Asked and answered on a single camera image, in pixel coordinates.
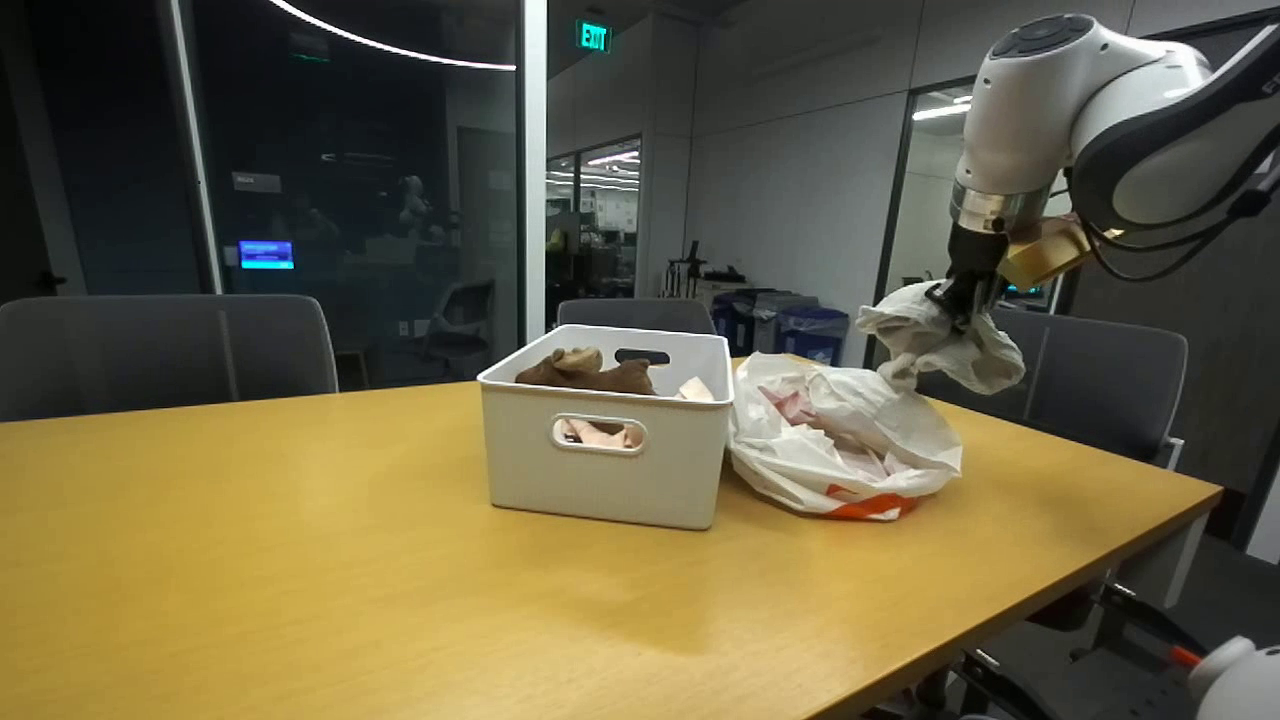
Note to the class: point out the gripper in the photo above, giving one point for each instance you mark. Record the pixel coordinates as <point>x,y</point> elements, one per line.
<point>976,252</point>

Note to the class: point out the white cloth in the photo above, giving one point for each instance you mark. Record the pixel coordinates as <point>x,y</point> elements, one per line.
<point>950,350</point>

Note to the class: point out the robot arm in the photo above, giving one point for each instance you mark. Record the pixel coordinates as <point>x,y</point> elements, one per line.
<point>1040,110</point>

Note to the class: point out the grey chair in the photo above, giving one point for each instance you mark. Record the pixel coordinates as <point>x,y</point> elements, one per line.
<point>150,350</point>
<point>1100,385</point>
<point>635,314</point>

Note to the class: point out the row of bins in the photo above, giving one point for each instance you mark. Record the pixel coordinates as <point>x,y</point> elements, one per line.
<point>800,330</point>

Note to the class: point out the white plastic bag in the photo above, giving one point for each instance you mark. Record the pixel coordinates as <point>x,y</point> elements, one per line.
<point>860,440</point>

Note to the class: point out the black stand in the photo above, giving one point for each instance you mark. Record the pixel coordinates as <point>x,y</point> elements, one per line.
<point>690,270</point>

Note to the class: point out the brown cloth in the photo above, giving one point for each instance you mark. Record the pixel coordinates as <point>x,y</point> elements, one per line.
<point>585,372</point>

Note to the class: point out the pink cloth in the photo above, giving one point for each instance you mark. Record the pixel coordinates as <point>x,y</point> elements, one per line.
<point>600,435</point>

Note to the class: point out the white plastic basket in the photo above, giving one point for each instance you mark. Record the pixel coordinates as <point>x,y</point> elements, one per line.
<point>610,480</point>

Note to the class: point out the green exit sign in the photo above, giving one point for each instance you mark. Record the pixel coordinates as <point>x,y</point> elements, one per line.
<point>594,37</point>

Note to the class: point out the black office chair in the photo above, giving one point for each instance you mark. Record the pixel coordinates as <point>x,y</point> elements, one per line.
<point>462,320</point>

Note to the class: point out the blue lit screen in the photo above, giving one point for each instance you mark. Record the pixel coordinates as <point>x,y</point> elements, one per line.
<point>266,254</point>

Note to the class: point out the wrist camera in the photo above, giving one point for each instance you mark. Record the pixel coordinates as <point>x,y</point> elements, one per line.
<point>1045,255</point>

